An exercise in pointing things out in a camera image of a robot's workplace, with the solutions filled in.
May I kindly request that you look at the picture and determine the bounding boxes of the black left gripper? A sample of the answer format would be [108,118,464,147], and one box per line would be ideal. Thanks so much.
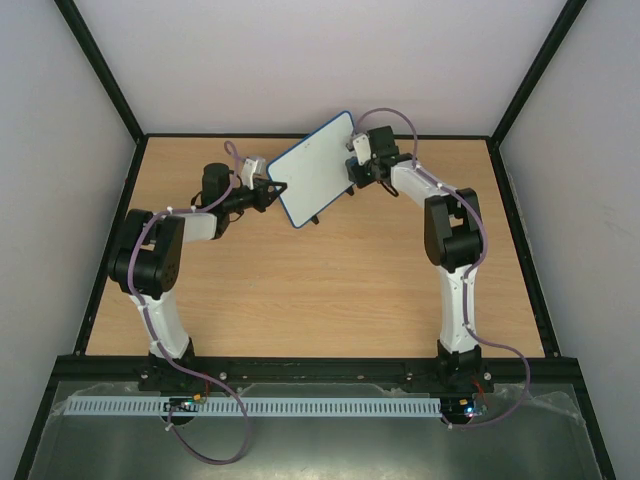
[225,180,288,215]

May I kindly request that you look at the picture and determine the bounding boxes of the blue framed whiteboard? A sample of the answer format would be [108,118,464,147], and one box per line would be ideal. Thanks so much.
[266,111,354,229]

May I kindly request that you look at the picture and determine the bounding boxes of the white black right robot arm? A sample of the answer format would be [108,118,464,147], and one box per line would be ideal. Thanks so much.
[346,126,486,392]

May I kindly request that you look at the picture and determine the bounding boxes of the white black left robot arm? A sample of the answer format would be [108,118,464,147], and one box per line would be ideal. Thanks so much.
[108,158,288,361]

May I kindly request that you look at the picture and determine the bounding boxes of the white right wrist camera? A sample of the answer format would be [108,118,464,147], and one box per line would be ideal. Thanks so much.
[351,133,372,166]

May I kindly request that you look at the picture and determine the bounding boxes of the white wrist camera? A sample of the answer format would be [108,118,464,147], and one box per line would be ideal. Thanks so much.
[351,133,372,166]
[240,156,266,190]

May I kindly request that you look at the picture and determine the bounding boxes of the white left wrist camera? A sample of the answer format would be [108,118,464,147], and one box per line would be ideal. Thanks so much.
[240,156,266,190]

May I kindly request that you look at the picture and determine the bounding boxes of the wire whiteboard stand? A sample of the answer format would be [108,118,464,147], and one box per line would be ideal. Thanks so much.
[310,185,355,225]

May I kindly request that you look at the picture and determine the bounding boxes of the grey slotted cable duct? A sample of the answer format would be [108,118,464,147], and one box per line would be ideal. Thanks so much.
[61,396,441,418]

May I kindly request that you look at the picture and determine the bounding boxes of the black cage frame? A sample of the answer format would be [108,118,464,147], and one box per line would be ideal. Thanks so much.
[15,1,615,479]

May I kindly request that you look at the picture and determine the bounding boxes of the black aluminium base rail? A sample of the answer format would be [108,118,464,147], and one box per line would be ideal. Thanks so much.
[137,355,581,396]

